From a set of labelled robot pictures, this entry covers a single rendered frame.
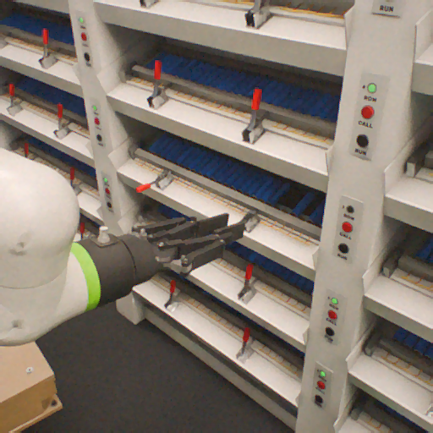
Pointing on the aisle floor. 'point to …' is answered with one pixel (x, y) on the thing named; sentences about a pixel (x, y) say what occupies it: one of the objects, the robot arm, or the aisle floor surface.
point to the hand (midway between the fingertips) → (221, 229)
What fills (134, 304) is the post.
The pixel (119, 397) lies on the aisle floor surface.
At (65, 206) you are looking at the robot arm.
